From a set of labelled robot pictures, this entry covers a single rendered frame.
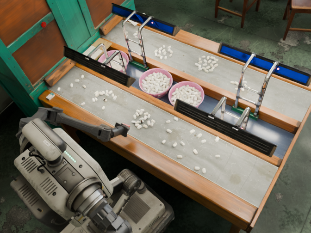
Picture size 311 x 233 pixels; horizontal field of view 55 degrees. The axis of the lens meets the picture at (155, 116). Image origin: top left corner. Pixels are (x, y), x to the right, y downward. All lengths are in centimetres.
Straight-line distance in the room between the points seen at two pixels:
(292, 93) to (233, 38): 163
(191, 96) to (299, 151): 122
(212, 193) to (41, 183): 102
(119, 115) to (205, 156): 71
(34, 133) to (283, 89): 179
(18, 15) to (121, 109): 94
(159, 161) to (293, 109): 101
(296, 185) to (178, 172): 125
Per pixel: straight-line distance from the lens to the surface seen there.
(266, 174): 201
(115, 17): 287
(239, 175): 198
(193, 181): 191
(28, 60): 241
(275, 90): 238
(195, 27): 398
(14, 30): 227
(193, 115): 177
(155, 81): 240
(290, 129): 224
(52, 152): 113
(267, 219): 270
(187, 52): 259
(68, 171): 129
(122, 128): 193
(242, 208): 188
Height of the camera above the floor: 254
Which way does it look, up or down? 56 degrees down
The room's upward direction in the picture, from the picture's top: 11 degrees counter-clockwise
